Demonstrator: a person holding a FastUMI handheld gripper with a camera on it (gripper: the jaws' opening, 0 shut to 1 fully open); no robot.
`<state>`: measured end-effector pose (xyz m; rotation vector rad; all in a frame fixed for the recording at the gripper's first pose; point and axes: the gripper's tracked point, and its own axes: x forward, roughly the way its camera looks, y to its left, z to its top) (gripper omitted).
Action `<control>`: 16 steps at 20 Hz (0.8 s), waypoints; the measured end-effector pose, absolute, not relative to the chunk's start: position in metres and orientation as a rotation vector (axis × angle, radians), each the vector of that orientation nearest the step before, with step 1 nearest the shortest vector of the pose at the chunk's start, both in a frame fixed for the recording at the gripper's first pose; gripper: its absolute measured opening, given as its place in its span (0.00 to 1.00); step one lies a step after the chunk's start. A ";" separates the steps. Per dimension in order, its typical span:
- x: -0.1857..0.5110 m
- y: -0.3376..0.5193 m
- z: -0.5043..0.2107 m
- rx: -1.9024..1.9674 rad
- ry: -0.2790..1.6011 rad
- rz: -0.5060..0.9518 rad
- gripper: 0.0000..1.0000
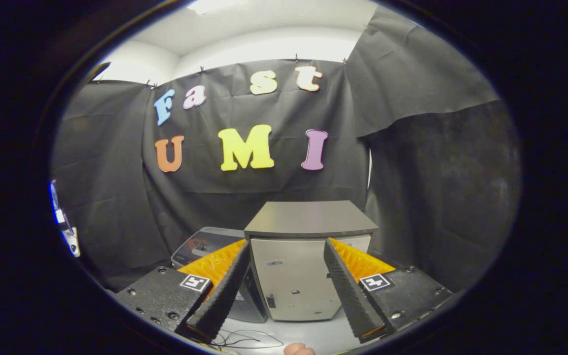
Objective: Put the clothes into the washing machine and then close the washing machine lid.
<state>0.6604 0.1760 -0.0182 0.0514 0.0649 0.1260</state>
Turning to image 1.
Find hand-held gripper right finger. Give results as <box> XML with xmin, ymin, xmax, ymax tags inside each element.
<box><xmin>323</xmin><ymin>238</ymin><xmax>455</xmax><ymax>343</ymax></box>

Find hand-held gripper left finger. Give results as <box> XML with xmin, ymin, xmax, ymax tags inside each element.
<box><xmin>115</xmin><ymin>240</ymin><xmax>251</xmax><ymax>343</ymax></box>

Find dark grey washing machine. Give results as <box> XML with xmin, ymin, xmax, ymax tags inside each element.
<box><xmin>171</xmin><ymin>226</ymin><xmax>269</xmax><ymax>323</ymax></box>

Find grey metal cabinet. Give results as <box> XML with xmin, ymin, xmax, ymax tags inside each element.
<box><xmin>244</xmin><ymin>200</ymin><xmax>379</xmax><ymax>322</ymax></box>

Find black backdrop cloth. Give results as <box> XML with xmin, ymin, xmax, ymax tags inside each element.
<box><xmin>50</xmin><ymin>7</ymin><xmax>521</xmax><ymax>294</ymax></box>

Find thin black cables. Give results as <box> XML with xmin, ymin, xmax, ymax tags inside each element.
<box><xmin>210</xmin><ymin>329</ymin><xmax>284</xmax><ymax>353</ymax></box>

